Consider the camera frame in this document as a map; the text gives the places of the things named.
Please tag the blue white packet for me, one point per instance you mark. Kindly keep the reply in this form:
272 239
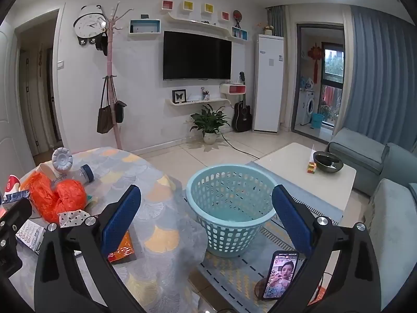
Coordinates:
18 197

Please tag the teal sofa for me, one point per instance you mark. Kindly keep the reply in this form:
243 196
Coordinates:
387 202

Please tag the light blue plastic basket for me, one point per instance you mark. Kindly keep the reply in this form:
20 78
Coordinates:
228 234

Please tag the black butterfly picture frame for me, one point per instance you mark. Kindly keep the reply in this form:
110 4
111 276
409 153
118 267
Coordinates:
179 96

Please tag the blue bucket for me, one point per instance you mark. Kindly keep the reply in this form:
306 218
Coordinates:
317 121

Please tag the red knot ornament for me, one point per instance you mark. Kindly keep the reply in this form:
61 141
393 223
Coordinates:
314 53

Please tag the white washing machine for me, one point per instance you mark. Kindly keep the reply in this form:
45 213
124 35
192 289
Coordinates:
308 106

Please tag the white blister pack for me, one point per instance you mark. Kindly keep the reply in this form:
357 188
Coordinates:
29 234

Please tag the crumpled orange plastic bag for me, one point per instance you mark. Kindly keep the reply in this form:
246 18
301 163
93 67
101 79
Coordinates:
68 195

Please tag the pink coat rack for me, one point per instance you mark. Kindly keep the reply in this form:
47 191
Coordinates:
112 71

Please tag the white door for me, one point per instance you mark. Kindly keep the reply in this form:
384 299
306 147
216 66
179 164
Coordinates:
13 104

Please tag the black flat television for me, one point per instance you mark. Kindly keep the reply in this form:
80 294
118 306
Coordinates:
197 55

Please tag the brown round phone stand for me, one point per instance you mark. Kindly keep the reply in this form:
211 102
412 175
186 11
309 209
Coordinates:
260 288

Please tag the blue patterned rug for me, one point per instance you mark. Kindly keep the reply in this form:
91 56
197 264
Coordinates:
228 277

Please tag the white light switch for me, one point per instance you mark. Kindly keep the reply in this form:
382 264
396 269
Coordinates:
59 65

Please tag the pink white drink bottle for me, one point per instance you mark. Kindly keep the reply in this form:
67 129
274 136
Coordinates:
62 159

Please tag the black acoustic guitar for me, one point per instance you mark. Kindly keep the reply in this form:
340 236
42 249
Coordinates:
241 117

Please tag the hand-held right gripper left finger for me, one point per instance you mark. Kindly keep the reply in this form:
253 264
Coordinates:
122 215

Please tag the small blue cube shelf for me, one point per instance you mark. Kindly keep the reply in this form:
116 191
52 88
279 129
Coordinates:
239 33

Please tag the white coffee table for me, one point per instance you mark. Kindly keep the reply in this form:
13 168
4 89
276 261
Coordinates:
293 169

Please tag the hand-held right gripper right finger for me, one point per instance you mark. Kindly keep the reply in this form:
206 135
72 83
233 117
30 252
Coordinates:
290 218

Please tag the white wavy wall shelf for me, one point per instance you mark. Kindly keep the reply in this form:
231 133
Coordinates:
195 22

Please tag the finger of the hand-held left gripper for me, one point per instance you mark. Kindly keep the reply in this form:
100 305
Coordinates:
14 215

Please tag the brown tote bag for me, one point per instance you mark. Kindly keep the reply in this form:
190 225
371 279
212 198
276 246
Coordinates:
105 120

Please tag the blue white box shelf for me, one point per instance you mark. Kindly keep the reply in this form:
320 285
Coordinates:
145 27

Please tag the round fan ornament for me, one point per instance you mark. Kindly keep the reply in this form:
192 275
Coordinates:
237 15

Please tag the blue grey curtain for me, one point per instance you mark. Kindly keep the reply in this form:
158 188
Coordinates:
378 71

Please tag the white low wall shelf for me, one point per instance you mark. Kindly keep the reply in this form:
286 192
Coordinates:
195 101

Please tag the red cube wall shelf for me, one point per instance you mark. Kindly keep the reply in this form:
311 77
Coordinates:
225 15
167 5

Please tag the yellow cube wall shelf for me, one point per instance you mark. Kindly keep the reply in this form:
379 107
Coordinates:
188 5
209 8

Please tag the printed grey tablecloth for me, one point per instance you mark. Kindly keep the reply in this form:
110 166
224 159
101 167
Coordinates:
153 208

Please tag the small black bag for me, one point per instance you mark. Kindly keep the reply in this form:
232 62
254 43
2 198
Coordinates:
120 112

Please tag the orange snack packet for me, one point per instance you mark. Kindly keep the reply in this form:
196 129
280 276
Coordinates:
125 251

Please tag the red white packet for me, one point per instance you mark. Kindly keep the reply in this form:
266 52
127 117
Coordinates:
12 184

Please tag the black cap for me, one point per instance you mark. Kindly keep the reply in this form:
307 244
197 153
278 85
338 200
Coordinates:
102 44

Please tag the red white wall box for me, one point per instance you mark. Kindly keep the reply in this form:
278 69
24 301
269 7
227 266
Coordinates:
232 89

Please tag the colourful puzzle cube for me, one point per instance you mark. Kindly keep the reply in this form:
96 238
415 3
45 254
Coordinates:
311 168

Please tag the black dotted white ribbon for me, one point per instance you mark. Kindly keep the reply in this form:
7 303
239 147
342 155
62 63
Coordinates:
73 216

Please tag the black smartphone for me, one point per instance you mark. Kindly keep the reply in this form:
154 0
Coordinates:
280 277

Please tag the green potted plant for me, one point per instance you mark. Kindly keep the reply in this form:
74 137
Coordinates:
208 120

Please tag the panda wall clock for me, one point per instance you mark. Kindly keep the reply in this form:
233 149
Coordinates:
88 24

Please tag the dark bowl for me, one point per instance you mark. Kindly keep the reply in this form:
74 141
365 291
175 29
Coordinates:
327 164

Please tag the clear plastic bottle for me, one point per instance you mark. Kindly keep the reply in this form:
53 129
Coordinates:
81 174

